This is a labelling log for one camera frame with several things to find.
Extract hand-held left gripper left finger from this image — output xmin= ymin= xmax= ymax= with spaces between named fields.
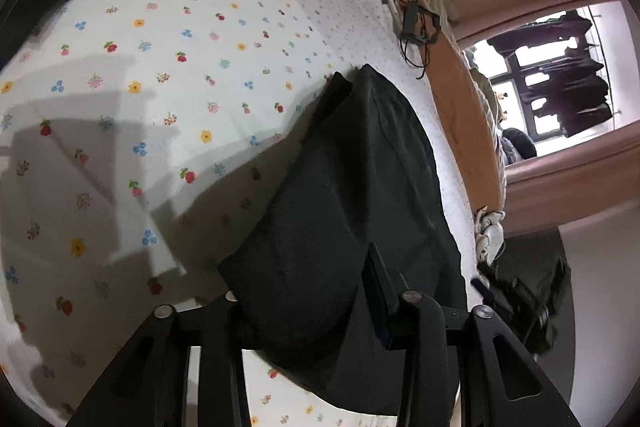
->
xmin=65 ymin=289 xmax=266 ymax=427

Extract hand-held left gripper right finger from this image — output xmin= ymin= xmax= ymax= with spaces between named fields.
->
xmin=362 ymin=242 xmax=583 ymax=427

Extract black T-shirt with yellow print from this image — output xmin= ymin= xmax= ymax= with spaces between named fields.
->
xmin=217 ymin=63 xmax=468 ymax=414

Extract hanging dark clothes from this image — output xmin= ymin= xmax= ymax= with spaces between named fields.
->
xmin=487 ymin=9 xmax=616 ymax=138

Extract crumpled floral cloth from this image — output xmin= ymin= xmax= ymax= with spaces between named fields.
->
xmin=472 ymin=206 xmax=506 ymax=265

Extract black bag on floor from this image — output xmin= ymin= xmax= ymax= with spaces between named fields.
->
xmin=475 ymin=247 xmax=573 ymax=355

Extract dark blue cushion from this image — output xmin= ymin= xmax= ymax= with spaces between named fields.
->
xmin=500 ymin=127 xmax=539 ymax=166

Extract white floral bed sheet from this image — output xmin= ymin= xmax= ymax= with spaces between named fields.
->
xmin=0 ymin=0 xmax=501 ymax=427

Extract window with dark frame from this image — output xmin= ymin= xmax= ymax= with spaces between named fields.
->
xmin=462 ymin=2 xmax=631 ymax=168

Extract tangled black charger cables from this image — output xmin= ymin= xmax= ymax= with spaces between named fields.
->
xmin=377 ymin=0 xmax=443 ymax=80

